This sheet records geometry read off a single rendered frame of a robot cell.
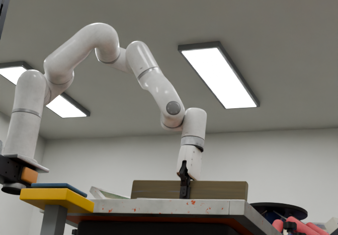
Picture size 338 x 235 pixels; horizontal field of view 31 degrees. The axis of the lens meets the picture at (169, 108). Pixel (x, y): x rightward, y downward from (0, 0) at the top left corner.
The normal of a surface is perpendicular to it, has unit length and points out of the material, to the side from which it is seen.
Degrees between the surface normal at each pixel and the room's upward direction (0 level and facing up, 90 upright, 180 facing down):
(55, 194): 90
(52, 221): 90
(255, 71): 180
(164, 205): 90
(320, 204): 90
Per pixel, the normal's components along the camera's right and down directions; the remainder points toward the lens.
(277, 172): -0.38, -0.38
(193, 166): 0.89, -0.02
